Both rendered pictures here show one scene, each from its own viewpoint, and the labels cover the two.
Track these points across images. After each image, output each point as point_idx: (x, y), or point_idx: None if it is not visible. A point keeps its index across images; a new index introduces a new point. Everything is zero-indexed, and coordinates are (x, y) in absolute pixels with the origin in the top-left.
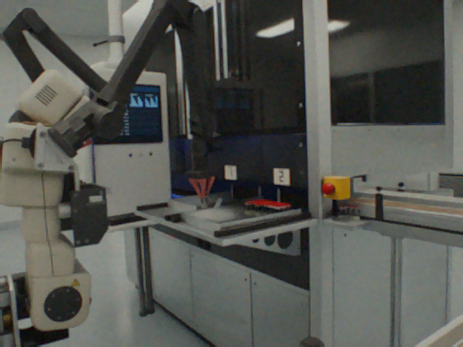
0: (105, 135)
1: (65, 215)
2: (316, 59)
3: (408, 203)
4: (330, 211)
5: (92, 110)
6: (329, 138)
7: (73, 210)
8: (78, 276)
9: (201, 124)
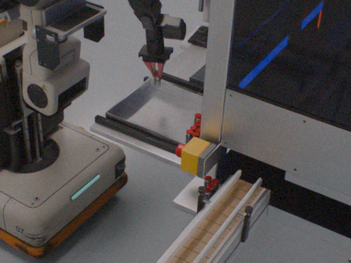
0: (24, 4)
1: (35, 39)
2: (210, 0)
3: (231, 233)
4: (211, 174)
5: None
6: (220, 100)
7: (37, 39)
8: (45, 84)
9: (133, 12)
